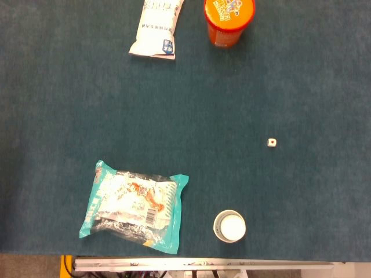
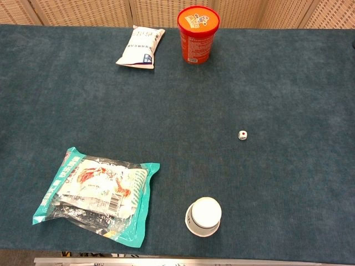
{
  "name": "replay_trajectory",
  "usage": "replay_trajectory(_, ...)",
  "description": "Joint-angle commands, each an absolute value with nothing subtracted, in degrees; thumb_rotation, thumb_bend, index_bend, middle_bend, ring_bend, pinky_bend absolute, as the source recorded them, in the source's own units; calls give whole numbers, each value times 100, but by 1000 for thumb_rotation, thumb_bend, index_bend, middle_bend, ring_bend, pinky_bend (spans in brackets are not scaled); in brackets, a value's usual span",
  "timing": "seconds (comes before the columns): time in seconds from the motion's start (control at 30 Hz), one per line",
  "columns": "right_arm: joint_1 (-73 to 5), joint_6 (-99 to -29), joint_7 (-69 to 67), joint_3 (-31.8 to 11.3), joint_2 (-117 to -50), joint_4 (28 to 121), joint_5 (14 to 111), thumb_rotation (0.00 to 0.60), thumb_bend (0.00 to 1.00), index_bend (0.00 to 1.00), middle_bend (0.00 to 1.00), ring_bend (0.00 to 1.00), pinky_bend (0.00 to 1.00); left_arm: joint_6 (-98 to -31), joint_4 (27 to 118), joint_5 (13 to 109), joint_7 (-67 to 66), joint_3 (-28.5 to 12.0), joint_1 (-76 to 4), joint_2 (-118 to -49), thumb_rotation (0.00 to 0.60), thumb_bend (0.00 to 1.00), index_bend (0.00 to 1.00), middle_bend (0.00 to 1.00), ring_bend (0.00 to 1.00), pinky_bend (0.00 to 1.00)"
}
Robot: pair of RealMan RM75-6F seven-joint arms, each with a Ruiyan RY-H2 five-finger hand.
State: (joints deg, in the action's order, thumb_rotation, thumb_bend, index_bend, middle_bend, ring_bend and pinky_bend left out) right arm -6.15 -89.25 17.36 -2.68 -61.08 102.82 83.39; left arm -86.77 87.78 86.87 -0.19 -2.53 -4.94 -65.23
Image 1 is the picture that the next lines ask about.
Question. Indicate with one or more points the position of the dark teal table cloth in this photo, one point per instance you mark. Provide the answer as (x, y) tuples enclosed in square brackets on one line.
[(185, 116)]

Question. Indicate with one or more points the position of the teal instant noodle packet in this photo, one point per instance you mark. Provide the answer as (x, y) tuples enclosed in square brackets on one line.
[(130, 205)]

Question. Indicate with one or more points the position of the orange lidded snack cup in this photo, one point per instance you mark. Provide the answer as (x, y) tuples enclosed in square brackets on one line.
[(229, 20)]

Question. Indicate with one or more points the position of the small white die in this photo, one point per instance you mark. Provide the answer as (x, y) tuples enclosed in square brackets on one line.
[(272, 142)]

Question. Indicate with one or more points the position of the white milk pouch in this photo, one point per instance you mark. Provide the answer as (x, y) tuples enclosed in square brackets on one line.
[(156, 32)]

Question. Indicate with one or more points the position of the yellow frame part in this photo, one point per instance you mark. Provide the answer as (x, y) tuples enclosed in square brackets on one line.
[(62, 267)]

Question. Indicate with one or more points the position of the white paper cup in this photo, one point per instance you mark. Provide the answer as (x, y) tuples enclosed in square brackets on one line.
[(232, 227)]

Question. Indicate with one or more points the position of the aluminium frame rail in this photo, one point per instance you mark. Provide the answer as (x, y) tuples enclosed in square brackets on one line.
[(203, 264)]

